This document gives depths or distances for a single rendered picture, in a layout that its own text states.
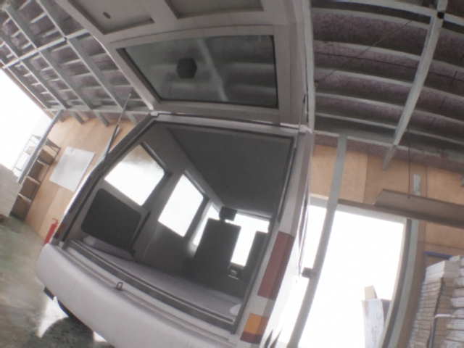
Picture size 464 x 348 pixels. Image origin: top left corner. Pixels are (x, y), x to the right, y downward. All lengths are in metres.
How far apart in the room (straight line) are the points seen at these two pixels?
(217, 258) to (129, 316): 2.10
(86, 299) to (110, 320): 0.19
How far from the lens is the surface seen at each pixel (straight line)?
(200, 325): 1.23
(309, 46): 2.30
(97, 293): 1.35
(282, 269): 1.13
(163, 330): 1.14
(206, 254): 3.21
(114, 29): 1.66
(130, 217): 2.23
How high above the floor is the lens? 0.81
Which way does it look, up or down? 23 degrees up
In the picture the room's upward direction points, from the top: 21 degrees clockwise
